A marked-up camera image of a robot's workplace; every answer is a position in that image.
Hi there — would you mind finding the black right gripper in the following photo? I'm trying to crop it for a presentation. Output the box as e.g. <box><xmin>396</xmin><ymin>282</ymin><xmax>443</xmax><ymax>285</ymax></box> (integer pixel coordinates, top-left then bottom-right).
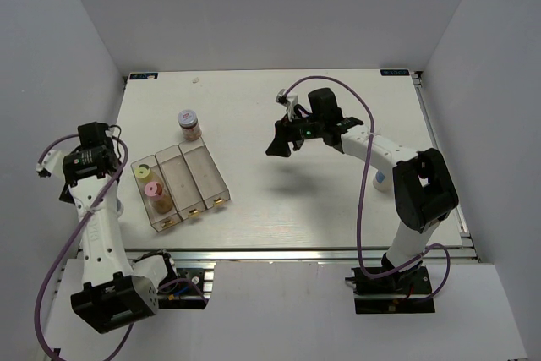
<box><xmin>266</xmin><ymin>107</ymin><xmax>325</xmax><ymax>157</ymax></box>

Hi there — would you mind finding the pink cap spice bottle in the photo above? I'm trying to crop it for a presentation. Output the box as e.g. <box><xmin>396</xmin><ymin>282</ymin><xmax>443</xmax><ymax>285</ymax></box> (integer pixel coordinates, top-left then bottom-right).
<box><xmin>144</xmin><ymin>181</ymin><xmax>173</xmax><ymax>214</ymax></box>

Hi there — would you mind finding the silver lid white shaker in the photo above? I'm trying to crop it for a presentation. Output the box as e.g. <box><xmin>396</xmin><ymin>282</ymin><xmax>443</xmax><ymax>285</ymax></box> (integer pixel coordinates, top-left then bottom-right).
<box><xmin>116</xmin><ymin>200</ymin><xmax>124</xmax><ymax>217</ymax></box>

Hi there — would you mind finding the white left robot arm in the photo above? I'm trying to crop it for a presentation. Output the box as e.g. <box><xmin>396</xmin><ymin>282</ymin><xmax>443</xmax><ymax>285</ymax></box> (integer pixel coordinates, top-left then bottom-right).
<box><xmin>63</xmin><ymin>122</ymin><xmax>179</xmax><ymax>334</ymax></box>

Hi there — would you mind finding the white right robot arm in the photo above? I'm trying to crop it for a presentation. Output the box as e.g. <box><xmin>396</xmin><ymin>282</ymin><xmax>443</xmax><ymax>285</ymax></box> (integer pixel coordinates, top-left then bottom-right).
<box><xmin>265</xmin><ymin>88</ymin><xmax>459</xmax><ymax>293</ymax></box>

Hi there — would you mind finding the yellow cap spice bottle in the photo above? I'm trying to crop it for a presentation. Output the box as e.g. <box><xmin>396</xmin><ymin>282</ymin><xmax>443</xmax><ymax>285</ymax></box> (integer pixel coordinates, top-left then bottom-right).
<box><xmin>133</xmin><ymin>164</ymin><xmax>163</xmax><ymax>189</ymax></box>

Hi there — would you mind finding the blue left corner sticker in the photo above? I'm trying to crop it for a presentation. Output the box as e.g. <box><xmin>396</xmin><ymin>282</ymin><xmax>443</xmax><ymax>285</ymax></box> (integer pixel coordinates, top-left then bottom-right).
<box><xmin>128</xmin><ymin>73</ymin><xmax>158</xmax><ymax>80</ymax></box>

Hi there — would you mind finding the blue corner sticker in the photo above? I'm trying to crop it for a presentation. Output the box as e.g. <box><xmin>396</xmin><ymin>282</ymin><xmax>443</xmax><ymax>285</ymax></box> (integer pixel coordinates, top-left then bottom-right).
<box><xmin>380</xmin><ymin>69</ymin><xmax>410</xmax><ymax>76</ymax></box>
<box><xmin>128</xmin><ymin>73</ymin><xmax>158</xmax><ymax>80</ymax></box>

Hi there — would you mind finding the clear brown organizer tray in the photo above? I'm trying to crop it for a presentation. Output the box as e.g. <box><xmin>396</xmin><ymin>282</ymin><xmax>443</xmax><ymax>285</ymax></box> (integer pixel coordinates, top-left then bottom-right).
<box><xmin>131</xmin><ymin>139</ymin><xmax>231</xmax><ymax>232</ymax></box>

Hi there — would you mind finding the orange label jar white lid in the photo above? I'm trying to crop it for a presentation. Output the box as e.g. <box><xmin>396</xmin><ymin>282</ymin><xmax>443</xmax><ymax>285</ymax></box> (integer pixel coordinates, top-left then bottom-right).
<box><xmin>178</xmin><ymin>109</ymin><xmax>202</xmax><ymax>141</ymax></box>

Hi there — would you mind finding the white blue label shaker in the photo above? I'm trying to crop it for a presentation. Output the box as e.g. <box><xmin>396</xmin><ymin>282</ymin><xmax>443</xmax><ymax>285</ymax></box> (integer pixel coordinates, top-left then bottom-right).
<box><xmin>373</xmin><ymin>170</ymin><xmax>393</xmax><ymax>193</ymax></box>

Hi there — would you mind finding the blue right corner sticker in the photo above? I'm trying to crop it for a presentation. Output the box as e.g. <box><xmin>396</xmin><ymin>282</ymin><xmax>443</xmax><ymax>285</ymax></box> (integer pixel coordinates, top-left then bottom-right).
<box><xmin>380</xmin><ymin>69</ymin><xmax>410</xmax><ymax>76</ymax></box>

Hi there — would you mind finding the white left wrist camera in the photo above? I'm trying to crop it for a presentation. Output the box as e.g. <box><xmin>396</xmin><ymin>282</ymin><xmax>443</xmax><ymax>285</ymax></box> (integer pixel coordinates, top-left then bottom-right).
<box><xmin>36</xmin><ymin>150</ymin><xmax>66</xmax><ymax>179</ymax></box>

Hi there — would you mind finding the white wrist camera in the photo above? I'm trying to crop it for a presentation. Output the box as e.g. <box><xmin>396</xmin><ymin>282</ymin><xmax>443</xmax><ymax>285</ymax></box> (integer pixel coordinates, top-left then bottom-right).
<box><xmin>276</xmin><ymin>89</ymin><xmax>298</xmax><ymax>122</ymax></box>
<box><xmin>36</xmin><ymin>150</ymin><xmax>66</xmax><ymax>179</ymax></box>

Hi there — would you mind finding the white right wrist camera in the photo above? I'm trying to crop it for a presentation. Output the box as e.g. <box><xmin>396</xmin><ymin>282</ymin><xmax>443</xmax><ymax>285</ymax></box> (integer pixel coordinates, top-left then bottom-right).
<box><xmin>276</xmin><ymin>89</ymin><xmax>298</xmax><ymax>122</ymax></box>

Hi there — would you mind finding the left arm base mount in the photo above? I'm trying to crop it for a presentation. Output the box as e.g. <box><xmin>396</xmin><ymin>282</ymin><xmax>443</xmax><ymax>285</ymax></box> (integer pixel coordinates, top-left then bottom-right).
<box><xmin>158</xmin><ymin>267</ymin><xmax>214</xmax><ymax>310</ymax></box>

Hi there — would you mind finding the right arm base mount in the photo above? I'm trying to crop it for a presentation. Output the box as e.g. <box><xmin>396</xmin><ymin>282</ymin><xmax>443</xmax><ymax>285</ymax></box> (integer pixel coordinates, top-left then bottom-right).
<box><xmin>345</xmin><ymin>266</ymin><xmax>435</xmax><ymax>315</ymax></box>

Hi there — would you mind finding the aluminium front table rail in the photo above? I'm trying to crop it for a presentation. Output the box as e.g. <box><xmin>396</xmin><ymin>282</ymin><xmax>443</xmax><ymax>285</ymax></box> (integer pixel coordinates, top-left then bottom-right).
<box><xmin>127</xmin><ymin>247</ymin><xmax>478</xmax><ymax>261</ymax></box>

